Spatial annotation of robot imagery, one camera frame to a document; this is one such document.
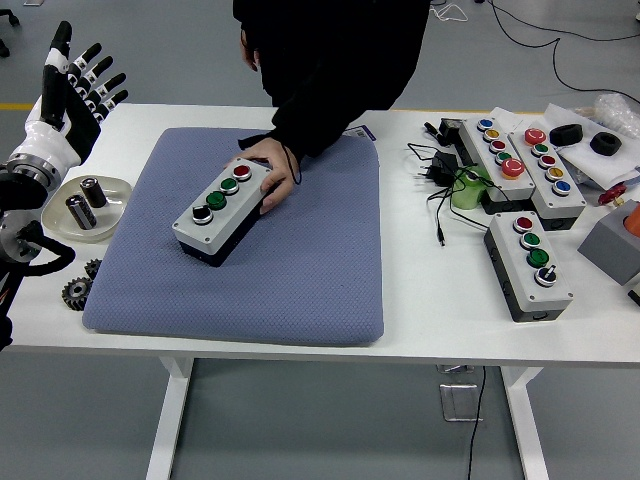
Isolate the person's left hand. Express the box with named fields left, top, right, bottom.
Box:
left=223, top=137, right=301, bottom=215

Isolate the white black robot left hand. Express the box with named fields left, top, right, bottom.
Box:
left=7, top=20, right=130, bottom=171

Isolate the person's right hand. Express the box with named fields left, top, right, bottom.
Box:
left=239, top=28, right=262, bottom=72

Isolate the grey four-button control box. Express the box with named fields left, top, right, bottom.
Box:
left=171, top=158, right=281, bottom=269
left=483, top=210, right=575, bottom=323

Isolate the grey five-button control box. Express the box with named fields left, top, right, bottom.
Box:
left=508, top=127, right=588, bottom=232
left=458, top=118, right=539, bottom=215

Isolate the dark metal cylinder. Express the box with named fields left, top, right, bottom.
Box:
left=64, top=194, right=98, bottom=231
left=79, top=176, right=108, bottom=209

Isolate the purple label card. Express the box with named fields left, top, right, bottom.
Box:
left=344, top=124, right=377, bottom=146

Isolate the white shallow dish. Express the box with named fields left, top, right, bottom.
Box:
left=40, top=174, right=134, bottom=245

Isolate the person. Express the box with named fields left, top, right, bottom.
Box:
left=232, top=0, right=432, bottom=186

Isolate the blue-grey textured mat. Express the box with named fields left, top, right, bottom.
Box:
left=81, top=127, right=385, bottom=347

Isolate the black office chair base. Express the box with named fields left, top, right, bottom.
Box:
left=0, top=9, right=21, bottom=59

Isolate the black power supply box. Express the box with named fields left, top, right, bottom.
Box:
left=423, top=117, right=467, bottom=149

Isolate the green tape roll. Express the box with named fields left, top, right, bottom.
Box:
left=450, top=164, right=495, bottom=211

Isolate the white table leg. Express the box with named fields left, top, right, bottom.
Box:
left=499, top=367, right=551, bottom=480
left=144, top=357, right=196, bottom=480

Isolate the metal floor plate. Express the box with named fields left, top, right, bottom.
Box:
left=438, top=382, right=485, bottom=423

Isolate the white paper sheet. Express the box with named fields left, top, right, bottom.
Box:
left=490, top=103, right=640, bottom=191

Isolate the clear plastic bag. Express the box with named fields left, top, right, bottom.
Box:
left=574, top=93, right=640, bottom=136

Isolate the grey block box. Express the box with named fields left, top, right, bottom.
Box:
left=577, top=199, right=640, bottom=286

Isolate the black plug adapter with cord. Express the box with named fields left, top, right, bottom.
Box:
left=405, top=142, right=495, bottom=248

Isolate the black foam ring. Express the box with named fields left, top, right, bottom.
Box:
left=549, top=122, right=585, bottom=147
left=589, top=131, right=624, bottom=156

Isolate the black floor cable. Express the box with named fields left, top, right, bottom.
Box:
left=487, top=0, right=640, bottom=96

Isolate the black cable under table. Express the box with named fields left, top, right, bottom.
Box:
left=467, top=367, right=489, bottom=480

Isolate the red valve handle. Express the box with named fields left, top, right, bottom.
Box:
left=598, top=183, right=629, bottom=207

